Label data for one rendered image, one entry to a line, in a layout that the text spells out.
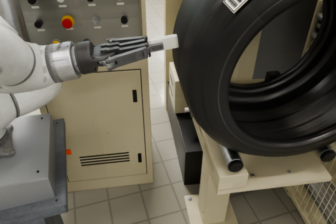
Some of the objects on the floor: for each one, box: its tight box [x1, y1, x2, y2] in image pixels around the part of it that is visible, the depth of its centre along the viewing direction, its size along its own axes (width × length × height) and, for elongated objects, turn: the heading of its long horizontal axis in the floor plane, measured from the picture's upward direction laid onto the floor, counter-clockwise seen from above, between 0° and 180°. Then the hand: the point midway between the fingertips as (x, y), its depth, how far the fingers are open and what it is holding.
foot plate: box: [184, 194, 239, 224], centre depth 169 cm, size 27×27×2 cm
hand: (163, 43), depth 69 cm, fingers closed
